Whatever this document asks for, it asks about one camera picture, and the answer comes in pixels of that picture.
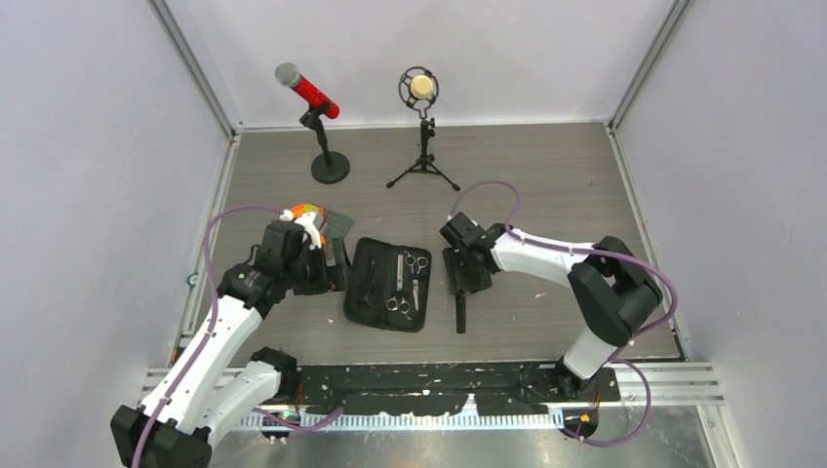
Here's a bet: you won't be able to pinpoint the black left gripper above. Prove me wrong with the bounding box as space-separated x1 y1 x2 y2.
283 238 359 295

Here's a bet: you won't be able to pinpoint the silver hair scissors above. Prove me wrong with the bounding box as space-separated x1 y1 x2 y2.
401 250 430 284

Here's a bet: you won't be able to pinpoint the black tool pouch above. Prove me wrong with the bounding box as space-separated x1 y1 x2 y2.
343 237 432 332

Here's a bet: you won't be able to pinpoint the silver thinning scissors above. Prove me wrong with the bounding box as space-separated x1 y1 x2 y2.
385 279 418 321

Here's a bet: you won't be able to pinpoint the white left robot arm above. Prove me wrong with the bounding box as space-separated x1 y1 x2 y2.
110 220 351 467

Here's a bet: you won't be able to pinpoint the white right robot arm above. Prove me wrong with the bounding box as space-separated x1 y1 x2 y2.
440 213 663 401

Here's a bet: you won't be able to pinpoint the orange curved toy slide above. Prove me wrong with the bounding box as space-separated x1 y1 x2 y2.
291 204 329 256

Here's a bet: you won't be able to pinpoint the black round-base microphone stand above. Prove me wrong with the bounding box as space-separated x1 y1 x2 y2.
299 101 350 184

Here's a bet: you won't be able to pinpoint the black tripod microphone stand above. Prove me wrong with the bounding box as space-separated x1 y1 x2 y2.
386 118 461 192

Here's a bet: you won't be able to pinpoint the beige condenser microphone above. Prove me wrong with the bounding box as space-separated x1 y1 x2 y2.
398 65 439 108

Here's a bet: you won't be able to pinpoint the red handheld microphone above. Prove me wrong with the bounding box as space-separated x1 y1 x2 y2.
274 62 340 119

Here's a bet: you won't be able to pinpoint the grey studded base plate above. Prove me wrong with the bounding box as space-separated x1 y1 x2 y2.
320 210 355 240

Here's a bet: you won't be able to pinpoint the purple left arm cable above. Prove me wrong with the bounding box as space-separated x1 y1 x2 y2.
129 204 347 468

